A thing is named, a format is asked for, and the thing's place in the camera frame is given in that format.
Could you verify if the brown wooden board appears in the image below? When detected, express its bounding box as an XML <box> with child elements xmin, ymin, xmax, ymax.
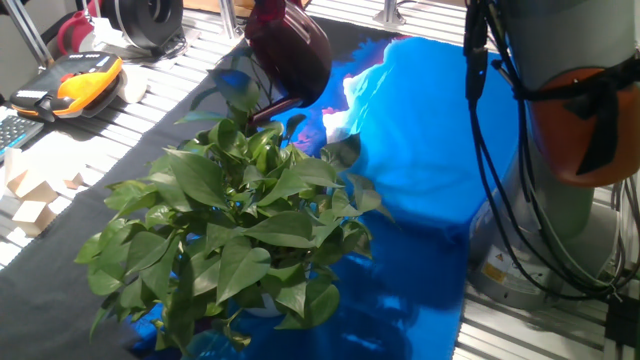
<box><xmin>182</xmin><ymin>0</ymin><xmax>256</xmax><ymax>19</ymax></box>

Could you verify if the green pothos plant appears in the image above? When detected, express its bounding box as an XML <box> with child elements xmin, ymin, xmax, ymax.
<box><xmin>74</xmin><ymin>47</ymin><xmax>396</xmax><ymax>354</ymax></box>

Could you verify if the orange black teach pendant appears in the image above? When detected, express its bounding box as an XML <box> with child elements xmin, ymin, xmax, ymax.
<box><xmin>9</xmin><ymin>50</ymin><xmax>125</xmax><ymax>124</ymax></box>

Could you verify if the black connector box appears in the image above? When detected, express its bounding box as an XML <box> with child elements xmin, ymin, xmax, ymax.
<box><xmin>604</xmin><ymin>294</ymin><xmax>640</xmax><ymax>349</ymax></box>

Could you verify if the red plastic object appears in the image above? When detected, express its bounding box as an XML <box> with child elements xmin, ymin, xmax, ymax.
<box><xmin>56</xmin><ymin>8</ymin><xmax>101</xmax><ymax>56</ymax></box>

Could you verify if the blue and grey printed cloth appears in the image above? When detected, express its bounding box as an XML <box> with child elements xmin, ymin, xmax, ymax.
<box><xmin>0</xmin><ymin>14</ymin><xmax>521</xmax><ymax>360</ymax></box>

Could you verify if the aluminium frame post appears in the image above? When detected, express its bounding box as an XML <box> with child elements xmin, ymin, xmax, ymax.
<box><xmin>0</xmin><ymin>0</ymin><xmax>54</xmax><ymax>70</ymax></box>
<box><xmin>218</xmin><ymin>0</ymin><xmax>242</xmax><ymax>40</ymax></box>

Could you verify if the black computer keyboard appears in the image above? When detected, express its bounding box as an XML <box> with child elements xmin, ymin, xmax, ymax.
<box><xmin>0</xmin><ymin>113</ymin><xmax>45</xmax><ymax>162</ymax></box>

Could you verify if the wooden wedge block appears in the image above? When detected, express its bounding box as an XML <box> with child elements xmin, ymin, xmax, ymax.
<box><xmin>5</xmin><ymin>169</ymin><xmax>59</xmax><ymax>204</ymax></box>

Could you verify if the aluminium post foot bracket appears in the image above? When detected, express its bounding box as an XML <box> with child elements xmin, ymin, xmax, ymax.
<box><xmin>372</xmin><ymin>0</ymin><xmax>419</xmax><ymax>29</ymax></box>

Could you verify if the dark red watering can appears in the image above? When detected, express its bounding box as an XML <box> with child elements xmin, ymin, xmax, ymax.
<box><xmin>243</xmin><ymin>0</ymin><xmax>334</xmax><ymax>129</ymax></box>

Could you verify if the white plant pot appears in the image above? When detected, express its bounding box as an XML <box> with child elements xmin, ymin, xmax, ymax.
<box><xmin>244</xmin><ymin>292</ymin><xmax>285</xmax><ymax>319</ymax></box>

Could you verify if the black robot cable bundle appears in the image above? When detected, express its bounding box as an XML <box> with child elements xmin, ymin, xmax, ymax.
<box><xmin>462</xmin><ymin>0</ymin><xmax>640</xmax><ymax>301</ymax></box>

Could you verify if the wooden cube block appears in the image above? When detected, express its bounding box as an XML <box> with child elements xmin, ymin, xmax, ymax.
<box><xmin>10</xmin><ymin>199</ymin><xmax>57</xmax><ymax>237</ymax></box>

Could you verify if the black ribbon strap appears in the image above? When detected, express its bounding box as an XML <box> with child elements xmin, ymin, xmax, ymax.
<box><xmin>514</xmin><ymin>57</ymin><xmax>640</xmax><ymax>176</ymax></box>

